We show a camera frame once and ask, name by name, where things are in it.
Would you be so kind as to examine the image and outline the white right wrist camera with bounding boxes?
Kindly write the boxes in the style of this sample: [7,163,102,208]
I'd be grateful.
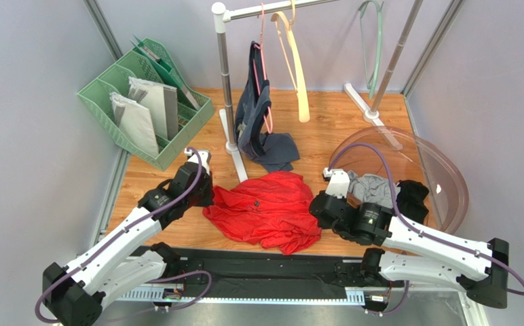
[322,168,350,199]

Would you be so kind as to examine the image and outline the white metal clothes rack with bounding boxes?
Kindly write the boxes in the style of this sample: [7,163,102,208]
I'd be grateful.
[211,1,423,182]

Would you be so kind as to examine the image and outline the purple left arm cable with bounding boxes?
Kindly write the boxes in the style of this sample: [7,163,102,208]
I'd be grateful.
[35,147,213,325]

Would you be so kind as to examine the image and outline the grey booklet front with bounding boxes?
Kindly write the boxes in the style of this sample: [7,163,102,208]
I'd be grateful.
[109,92,159,157]

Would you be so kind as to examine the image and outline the green clipboard in organizer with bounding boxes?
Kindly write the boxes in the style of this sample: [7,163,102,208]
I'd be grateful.
[131,36,201,111]

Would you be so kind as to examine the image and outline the grey booklet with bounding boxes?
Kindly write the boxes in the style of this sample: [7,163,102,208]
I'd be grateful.
[128,77,179,141]
[109,92,159,157]

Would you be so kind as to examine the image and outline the cream plastic hanger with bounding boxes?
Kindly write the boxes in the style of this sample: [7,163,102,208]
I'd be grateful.
[271,1,310,123]

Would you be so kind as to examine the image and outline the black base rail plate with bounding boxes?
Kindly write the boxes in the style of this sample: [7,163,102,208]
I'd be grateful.
[167,248,390,300]

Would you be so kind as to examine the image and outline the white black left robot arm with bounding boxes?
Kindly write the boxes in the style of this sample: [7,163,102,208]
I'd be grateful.
[35,156,213,325]

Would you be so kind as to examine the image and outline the dark blue tank top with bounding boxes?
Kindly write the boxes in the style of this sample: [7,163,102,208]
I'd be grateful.
[234,41,300,173]

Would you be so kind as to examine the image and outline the mint green hanger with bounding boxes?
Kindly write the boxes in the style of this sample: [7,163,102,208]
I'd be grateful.
[358,1,384,99]

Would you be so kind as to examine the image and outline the grey garment in basin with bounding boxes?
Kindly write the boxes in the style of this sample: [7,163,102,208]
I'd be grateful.
[348,170,400,209]

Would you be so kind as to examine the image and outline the black garment in basin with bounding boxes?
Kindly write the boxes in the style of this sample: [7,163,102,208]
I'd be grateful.
[396,180,430,223]

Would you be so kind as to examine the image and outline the red tank top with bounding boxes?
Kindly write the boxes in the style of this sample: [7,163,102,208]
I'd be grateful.
[202,171,322,255]

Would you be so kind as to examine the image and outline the pink wire hanger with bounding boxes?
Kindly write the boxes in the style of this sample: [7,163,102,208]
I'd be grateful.
[257,3,274,134]

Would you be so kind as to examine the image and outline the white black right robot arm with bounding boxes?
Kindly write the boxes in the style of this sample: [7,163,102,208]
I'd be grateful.
[309,192,509,309]

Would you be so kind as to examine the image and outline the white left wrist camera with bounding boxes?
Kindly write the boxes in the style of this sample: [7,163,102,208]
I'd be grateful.
[184,147,211,175]

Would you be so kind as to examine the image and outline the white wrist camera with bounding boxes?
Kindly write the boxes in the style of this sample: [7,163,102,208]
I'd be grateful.
[322,168,350,199]
[184,147,211,175]

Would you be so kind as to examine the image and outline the green plastic file organizer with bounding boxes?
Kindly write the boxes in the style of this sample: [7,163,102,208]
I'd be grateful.
[77,48,214,170]

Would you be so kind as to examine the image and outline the grey booklet rear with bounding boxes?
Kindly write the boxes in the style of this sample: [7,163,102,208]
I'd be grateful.
[128,77,179,141]

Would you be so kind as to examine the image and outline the transparent brown plastic basin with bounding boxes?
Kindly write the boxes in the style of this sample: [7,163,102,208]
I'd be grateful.
[329,126,469,234]

